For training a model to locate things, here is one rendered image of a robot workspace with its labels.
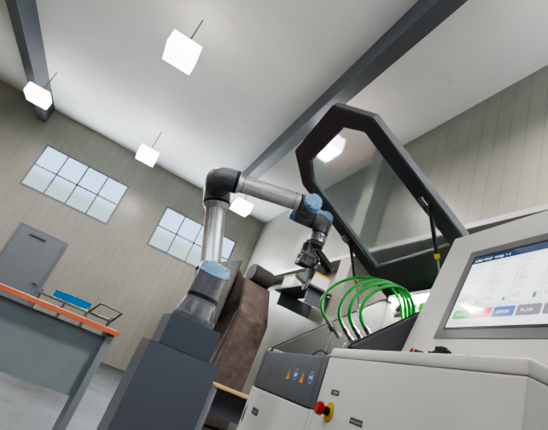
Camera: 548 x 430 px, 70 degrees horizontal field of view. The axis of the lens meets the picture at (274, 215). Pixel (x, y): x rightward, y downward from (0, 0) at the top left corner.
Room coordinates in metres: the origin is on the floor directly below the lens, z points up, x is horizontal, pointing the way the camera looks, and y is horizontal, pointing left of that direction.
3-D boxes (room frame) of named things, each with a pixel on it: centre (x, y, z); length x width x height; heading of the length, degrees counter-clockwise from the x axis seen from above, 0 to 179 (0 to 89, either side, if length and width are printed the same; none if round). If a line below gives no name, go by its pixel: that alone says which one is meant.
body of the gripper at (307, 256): (1.61, -0.21, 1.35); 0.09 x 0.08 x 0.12; 100
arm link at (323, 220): (1.62, -0.21, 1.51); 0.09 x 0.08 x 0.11; 94
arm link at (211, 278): (1.46, 0.12, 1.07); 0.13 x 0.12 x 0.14; 4
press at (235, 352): (7.33, 0.00, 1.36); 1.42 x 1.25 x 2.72; 17
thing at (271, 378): (1.63, -0.29, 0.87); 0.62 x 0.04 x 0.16; 10
